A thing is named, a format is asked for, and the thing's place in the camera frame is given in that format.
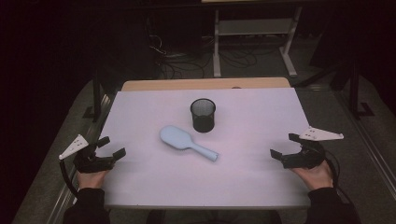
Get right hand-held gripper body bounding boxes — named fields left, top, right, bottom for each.
left=279, top=125, right=345, bottom=170

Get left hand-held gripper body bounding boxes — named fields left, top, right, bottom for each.
left=58, top=133, right=117, bottom=174

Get light blue hairbrush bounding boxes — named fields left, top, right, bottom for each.
left=159, top=124, right=219, bottom=162

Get black mesh pen cup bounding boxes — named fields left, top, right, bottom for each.
left=190, top=98, right=217, bottom=133

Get person's left hand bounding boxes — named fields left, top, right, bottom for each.
left=77, top=169, right=110, bottom=189

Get person's right hand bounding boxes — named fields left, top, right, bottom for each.
left=290, top=160, right=334, bottom=190

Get black metal stand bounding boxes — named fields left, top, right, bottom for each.
left=82, top=76, right=106, bottom=123
left=347, top=60, right=376, bottom=121

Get wooden table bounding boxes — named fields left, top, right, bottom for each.
left=120, top=77, right=292, bottom=92

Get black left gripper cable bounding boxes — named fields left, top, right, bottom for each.
left=59, top=158, right=79, bottom=199

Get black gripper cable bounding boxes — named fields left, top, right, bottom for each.
left=59, top=158, right=79, bottom=199
left=322, top=149, right=353, bottom=203

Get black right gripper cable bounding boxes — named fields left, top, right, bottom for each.
left=322, top=149, right=353, bottom=203

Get black floor cables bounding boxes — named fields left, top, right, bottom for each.
left=146, top=31, right=281, bottom=80

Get white metal table frame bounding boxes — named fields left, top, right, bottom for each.
left=212, top=6, right=304, bottom=78

